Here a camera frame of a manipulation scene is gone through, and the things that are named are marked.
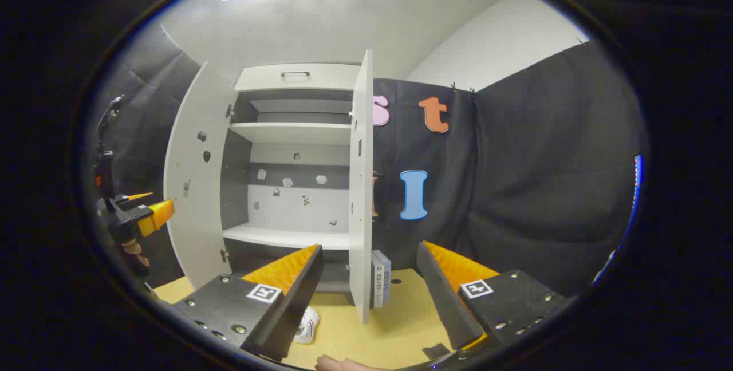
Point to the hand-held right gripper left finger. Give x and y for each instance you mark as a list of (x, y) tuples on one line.
[(292, 314)]

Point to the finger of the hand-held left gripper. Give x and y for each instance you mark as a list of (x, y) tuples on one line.
[(157, 215), (134, 196)]

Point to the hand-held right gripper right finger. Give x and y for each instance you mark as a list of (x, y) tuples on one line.
[(444, 302)]

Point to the white shoe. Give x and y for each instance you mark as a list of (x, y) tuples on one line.
[(306, 325)]

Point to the white cabinet door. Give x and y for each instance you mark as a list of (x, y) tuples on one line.
[(361, 188), (194, 216)]

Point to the white shoe cabinet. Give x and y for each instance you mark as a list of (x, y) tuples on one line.
[(298, 210)]

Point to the white cabinet shelf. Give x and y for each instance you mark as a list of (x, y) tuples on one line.
[(286, 237), (289, 132)]

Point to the book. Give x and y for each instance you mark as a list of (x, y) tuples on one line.
[(381, 279)]

